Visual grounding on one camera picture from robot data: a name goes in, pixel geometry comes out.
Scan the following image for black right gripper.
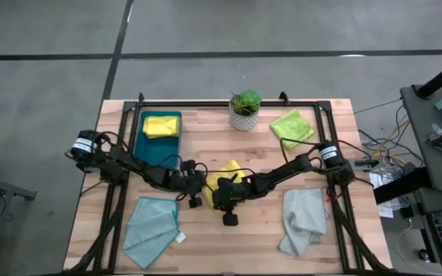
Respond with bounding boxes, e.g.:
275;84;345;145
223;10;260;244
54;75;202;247
211;172;252;227

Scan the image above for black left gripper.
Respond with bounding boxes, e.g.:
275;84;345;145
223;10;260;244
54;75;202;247
166;159;209;210

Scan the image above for yellow microfiber towel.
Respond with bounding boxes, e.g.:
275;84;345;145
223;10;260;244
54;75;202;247
141;115;182;140
201;159;247;212

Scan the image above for grey waffle-weave towel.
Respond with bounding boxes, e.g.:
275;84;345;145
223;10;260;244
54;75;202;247
279;187;329;258

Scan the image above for lime green microfiber towel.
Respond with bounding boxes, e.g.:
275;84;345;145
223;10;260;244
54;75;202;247
269;108;316;151

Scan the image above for teal plastic bin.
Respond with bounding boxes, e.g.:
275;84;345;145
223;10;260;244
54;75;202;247
132;110;183;170

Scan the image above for light blue teal-edged towel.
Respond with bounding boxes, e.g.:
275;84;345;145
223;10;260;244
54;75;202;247
122;195;187;270

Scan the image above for succulent in patterned pot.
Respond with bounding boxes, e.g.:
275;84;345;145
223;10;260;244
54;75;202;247
228;88;263;132

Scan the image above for white papers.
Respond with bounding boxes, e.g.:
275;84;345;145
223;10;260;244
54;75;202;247
369;168;402;219

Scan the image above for black desk support beam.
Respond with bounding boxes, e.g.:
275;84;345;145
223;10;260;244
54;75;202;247
372;166;433;205

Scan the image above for grey side desk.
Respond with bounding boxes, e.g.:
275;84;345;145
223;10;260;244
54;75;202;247
399;84;442;192

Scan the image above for black slanted pole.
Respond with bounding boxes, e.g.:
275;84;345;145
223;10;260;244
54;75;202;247
415;53;442;100

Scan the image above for black aluminium table frame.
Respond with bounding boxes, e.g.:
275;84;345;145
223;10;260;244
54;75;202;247
62;91;397;276

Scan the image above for floor cable bundle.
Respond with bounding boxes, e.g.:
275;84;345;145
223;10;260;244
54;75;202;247
353;97;424;166

